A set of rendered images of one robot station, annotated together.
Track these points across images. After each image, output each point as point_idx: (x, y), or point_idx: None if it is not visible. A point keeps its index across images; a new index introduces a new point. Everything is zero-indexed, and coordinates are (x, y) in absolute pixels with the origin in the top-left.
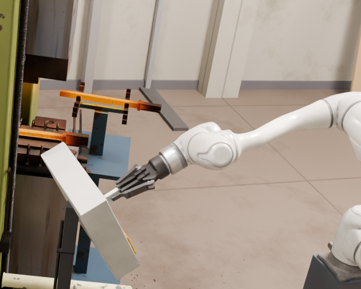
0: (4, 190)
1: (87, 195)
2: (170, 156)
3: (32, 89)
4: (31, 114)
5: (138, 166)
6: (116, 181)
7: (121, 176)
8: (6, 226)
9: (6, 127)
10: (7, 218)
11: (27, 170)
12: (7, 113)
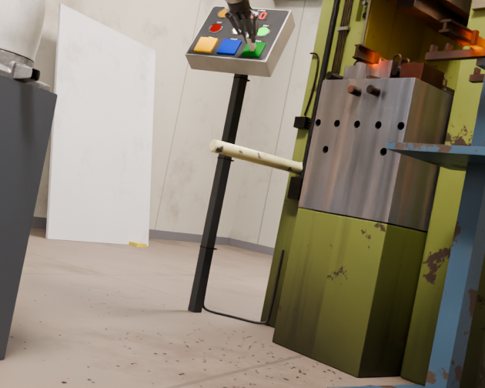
0: (312, 74)
1: None
2: None
3: (463, 46)
4: (457, 79)
5: (255, 12)
6: (258, 30)
7: (258, 25)
8: (306, 108)
9: (319, 17)
10: (308, 101)
11: None
12: (322, 6)
